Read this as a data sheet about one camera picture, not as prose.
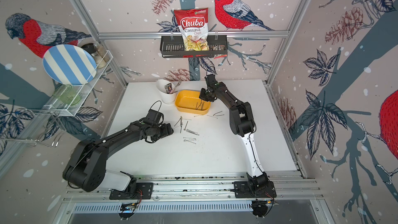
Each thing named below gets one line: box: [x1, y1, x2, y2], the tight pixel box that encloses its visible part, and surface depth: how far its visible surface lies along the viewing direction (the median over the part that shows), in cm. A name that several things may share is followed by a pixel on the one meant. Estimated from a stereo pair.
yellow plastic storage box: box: [174, 89, 211, 116], surface depth 109 cm
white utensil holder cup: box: [156, 78, 177, 105], surface depth 106 cm
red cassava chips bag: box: [173, 7, 210, 51], surface depth 83 cm
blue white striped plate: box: [42, 44, 97, 87], surface depth 74 cm
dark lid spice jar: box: [80, 43, 100, 63], surface depth 82 cm
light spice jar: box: [96, 42, 111, 62], surface depth 87 cm
